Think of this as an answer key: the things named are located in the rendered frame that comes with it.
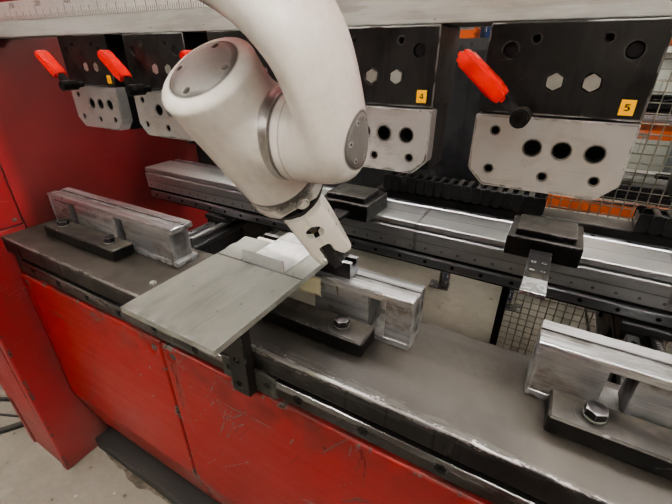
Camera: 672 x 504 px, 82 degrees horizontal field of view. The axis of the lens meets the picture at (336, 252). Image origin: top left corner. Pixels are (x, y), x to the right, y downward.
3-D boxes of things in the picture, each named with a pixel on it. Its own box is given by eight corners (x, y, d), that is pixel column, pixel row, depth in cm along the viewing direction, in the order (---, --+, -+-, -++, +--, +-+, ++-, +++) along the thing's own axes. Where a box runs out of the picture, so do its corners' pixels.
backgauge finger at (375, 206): (279, 237, 77) (277, 214, 74) (342, 198, 97) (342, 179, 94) (331, 251, 71) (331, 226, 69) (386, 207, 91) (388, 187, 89)
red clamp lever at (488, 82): (464, 44, 37) (533, 119, 37) (473, 45, 40) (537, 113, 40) (450, 60, 38) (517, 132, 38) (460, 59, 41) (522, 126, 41)
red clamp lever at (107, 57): (94, 47, 63) (132, 90, 63) (117, 47, 66) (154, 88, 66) (92, 56, 64) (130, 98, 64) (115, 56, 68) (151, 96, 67)
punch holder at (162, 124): (142, 134, 72) (119, 33, 65) (178, 127, 79) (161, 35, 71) (198, 142, 66) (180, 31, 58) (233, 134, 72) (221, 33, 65)
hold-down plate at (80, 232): (46, 235, 103) (42, 225, 102) (67, 228, 107) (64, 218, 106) (115, 262, 90) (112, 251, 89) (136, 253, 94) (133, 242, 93)
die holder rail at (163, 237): (58, 224, 110) (46, 192, 105) (79, 217, 114) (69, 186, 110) (178, 268, 88) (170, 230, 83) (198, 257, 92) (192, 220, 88)
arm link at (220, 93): (333, 144, 40) (262, 139, 44) (276, 24, 29) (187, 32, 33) (303, 213, 37) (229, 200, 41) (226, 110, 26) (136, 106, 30)
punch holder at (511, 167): (465, 181, 46) (490, 21, 38) (479, 165, 53) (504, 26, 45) (613, 203, 39) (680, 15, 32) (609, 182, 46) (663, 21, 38)
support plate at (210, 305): (121, 312, 54) (119, 306, 53) (247, 240, 74) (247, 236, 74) (215, 357, 46) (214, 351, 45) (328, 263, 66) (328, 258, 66)
